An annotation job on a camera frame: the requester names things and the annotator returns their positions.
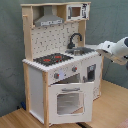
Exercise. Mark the wooden toy kitchen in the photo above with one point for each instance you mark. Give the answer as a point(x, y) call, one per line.
point(62, 74)

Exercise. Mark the grey range hood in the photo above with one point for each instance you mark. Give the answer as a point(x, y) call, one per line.
point(48, 18)

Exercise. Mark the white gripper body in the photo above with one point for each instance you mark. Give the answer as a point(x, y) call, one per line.
point(105, 48)

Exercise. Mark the left red stove knob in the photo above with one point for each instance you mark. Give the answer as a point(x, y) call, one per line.
point(56, 75)

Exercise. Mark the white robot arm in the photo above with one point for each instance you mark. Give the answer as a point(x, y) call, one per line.
point(116, 52)

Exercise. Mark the black toy faucet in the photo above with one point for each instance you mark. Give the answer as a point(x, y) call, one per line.
point(74, 39)

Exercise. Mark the black stove top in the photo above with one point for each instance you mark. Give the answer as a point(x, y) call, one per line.
point(52, 59)

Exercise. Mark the white toy microwave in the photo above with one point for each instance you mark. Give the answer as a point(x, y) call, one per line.
point(77, 11)

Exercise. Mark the white oven door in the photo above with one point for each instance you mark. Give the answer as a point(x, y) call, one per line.
point(70, 103)

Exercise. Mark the red stove knob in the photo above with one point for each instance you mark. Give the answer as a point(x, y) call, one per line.
point(74, 69)
point(56, 75)

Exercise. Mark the grey toy sink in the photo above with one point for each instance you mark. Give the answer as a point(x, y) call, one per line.
point(79, 51)

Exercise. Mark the right red stove knob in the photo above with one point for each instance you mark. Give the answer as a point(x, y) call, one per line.
point(74, 69)

